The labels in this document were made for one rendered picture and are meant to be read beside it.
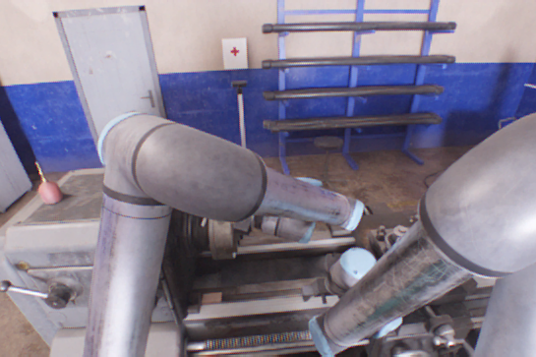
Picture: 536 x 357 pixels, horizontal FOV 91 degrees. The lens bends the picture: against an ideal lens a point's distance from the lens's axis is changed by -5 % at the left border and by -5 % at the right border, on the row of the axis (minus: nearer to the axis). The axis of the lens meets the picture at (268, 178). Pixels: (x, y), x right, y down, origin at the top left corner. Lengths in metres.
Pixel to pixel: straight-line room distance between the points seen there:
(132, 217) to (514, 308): 0.54
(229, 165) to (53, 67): 4.41
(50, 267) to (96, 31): 3.47
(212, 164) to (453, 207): 0.27
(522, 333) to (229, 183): 0.43
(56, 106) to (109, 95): 0.81
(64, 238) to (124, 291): 0.63
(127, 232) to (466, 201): 0.44
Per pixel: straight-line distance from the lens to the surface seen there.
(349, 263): 0.79
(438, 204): 0.32
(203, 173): 0.35
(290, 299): 1.30
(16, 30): 4.86
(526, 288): 0.47
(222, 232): 1.15
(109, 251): 0.50
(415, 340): 1.44
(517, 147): 0.32
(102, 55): 4.32
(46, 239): 1.17
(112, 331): 0.58
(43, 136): 5.14
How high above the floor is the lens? 1.90
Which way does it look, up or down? 30 degrees down
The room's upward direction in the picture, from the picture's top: 2 degrees counter-clockwise
